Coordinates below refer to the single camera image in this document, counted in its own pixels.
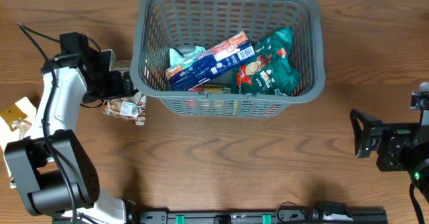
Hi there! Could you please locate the orange red noodle packet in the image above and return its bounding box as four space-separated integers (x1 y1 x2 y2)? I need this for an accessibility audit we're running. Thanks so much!
189 83 231 94

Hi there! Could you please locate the beige mushroom snack bag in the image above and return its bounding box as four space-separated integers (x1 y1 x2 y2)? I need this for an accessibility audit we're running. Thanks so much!
101 60 146 126

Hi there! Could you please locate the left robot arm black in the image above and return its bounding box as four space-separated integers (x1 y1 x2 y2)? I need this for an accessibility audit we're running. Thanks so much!
4 32 139 223

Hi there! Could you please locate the Kleenex tissue multipack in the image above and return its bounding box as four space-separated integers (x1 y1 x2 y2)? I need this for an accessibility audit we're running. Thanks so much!
165 32 255 91

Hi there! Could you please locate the green Nescafe coffee bag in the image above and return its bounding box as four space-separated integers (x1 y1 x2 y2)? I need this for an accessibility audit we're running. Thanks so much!
231 27 300 96

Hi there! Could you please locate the light teal small packet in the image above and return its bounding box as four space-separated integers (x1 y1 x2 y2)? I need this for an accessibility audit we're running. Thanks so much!
169 46 206 67

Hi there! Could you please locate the grey plastic basket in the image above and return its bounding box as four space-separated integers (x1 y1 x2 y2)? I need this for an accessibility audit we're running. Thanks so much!
130 0 326 118

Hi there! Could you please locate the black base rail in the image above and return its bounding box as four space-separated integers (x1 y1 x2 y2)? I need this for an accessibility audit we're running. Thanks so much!
125 201 388 224

